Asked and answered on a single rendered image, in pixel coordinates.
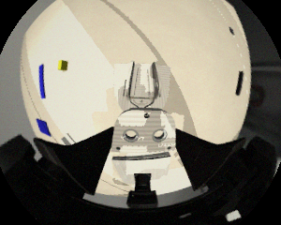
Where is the small yellow block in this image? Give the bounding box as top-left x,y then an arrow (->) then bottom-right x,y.
58,60 -> 68,71

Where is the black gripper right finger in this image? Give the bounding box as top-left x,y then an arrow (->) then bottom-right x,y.
175,128 -> 246,191

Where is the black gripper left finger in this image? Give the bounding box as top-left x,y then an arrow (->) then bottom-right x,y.
33,127 -> 114,196

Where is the blue flat bar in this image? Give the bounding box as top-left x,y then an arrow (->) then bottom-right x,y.
38,64 -> 46,98

